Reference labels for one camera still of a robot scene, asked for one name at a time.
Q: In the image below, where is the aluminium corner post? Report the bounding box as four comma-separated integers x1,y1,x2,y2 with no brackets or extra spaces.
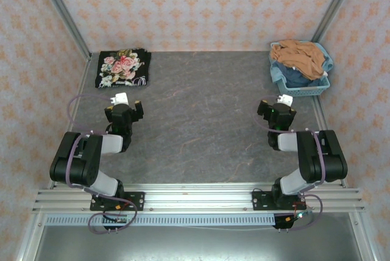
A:
32,0,93,61
310,0,361,46

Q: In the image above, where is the light blue t-shirt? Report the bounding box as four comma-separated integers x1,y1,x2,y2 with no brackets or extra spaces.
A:
269,42,335,87

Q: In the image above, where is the aluminium mounting rail beam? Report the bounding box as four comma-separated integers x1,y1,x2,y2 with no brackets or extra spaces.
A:
32,185,365,213

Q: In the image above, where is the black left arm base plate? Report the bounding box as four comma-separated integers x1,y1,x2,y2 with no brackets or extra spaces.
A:
90,191,146,212

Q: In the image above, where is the black floral print t-shirt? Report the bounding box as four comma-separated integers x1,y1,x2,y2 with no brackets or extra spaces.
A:
94,48,152,89

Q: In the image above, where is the blue plastic basket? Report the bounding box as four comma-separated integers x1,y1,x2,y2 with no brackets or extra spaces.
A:
269,41,332,97

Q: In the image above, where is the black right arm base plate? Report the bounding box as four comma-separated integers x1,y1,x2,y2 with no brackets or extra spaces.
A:
252,190,307,212

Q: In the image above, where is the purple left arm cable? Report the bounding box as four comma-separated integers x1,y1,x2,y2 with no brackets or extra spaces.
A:
66,95,138,234

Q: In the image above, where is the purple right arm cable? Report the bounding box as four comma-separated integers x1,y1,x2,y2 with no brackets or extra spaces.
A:
254,111,328,232

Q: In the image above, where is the dark blue t-shirt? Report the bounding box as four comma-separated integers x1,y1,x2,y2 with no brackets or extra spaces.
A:
282,65,321,88

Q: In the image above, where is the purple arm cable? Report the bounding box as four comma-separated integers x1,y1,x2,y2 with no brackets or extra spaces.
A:
66,95,138,234
254,111,328,232

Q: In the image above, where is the grey slotted cable duct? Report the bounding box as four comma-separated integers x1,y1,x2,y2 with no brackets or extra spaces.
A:
45,214,277,226

